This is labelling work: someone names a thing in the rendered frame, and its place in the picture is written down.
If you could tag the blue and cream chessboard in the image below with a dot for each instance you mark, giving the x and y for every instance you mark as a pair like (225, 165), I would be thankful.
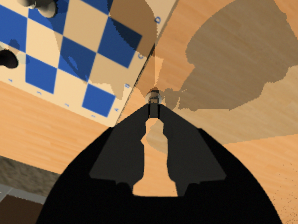
(86, 58)

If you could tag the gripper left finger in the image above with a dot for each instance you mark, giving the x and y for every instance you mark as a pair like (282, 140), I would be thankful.
(117, 155)

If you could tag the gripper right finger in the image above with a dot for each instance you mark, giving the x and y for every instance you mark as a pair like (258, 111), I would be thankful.
(194, 156)

